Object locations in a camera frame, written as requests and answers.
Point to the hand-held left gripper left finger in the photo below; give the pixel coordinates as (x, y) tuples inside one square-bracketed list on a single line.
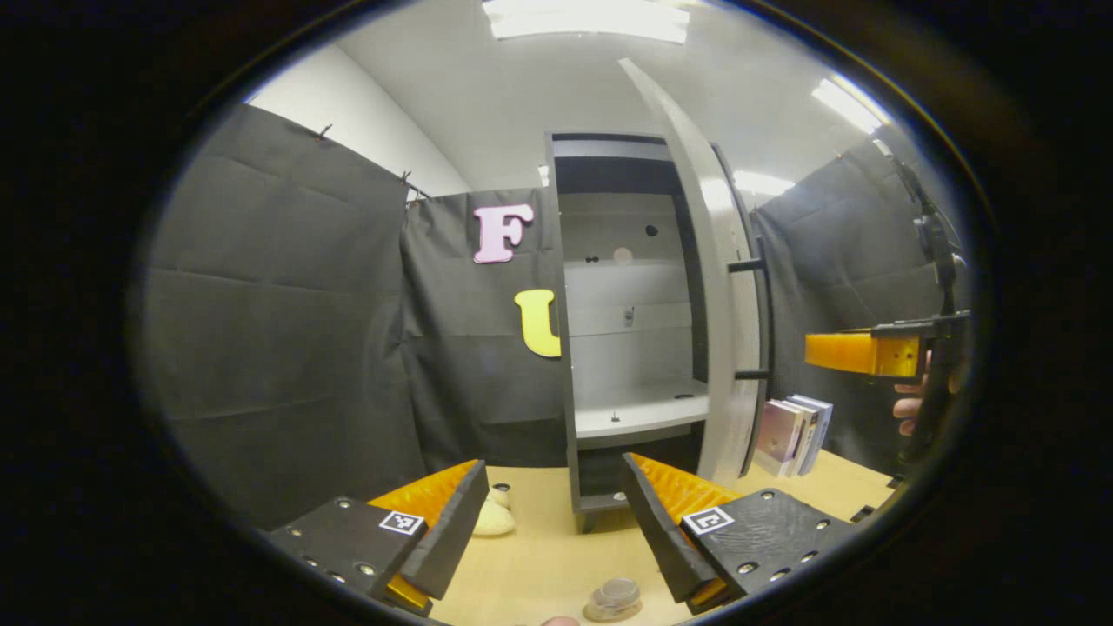
[(452, 539)]

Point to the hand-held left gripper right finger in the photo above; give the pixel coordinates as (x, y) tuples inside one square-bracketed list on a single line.
[(656, 539)]

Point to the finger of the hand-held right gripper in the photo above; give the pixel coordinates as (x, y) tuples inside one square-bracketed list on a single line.
[(852, 352)]

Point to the light grey cabinet door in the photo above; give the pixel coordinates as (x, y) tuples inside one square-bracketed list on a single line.
[(722, 348)]

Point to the dark grey cabinet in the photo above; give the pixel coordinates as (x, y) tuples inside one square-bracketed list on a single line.
[(626, 409)]

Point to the yellow plush toy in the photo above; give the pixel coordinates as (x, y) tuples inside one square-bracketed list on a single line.
[(494, 520)]

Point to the blue spine book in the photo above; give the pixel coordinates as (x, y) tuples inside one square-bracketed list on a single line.
[(824, 430)]

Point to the grey spine book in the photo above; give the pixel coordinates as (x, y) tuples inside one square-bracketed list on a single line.
[(809, 439)]

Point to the white pink book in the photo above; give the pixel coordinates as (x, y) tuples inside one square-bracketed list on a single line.
[(776, 435)]

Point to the small ceiling light panel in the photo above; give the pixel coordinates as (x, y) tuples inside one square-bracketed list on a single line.
[(763, 183)]

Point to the long ceiling light panel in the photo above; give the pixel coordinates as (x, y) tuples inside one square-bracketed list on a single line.
[(852, 103)]

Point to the black backdrop cloth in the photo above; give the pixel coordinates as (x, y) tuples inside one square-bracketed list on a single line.
[(278, 304)]

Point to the large ceiling light panel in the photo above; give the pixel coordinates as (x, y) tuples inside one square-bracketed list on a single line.
[(591, 19)]

